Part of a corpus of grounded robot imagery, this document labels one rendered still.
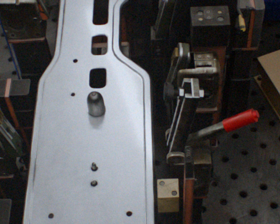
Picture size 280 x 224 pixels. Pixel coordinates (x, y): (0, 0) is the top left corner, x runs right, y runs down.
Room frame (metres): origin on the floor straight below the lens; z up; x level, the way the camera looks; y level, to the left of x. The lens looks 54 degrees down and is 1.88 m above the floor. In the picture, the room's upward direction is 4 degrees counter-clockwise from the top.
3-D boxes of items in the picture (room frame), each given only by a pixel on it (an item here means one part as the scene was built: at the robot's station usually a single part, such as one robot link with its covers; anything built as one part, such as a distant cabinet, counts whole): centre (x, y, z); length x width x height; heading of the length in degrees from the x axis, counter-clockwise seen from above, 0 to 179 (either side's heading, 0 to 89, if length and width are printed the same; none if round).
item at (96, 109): (0.65, 0.09, 1.02); 0.03 x 0.03 x 0.07
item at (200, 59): (0.69, -0.11, 0.88); 0.11 x 0.09 x 0.37; 87
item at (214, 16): (0.76, -0.13, 0.91); 0.07 x 0.05 x 0.42; 87
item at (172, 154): (0.50, -0.05, 1.06); 0.03 x 0.01 x 0.03; 87
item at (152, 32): (0.85, -0.04, 0.84); 0.04 x 0.03 x 0.29; 177
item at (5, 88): (0.73, 0.25, 0.84); 0.11 x 0.08 x 0.29; 87
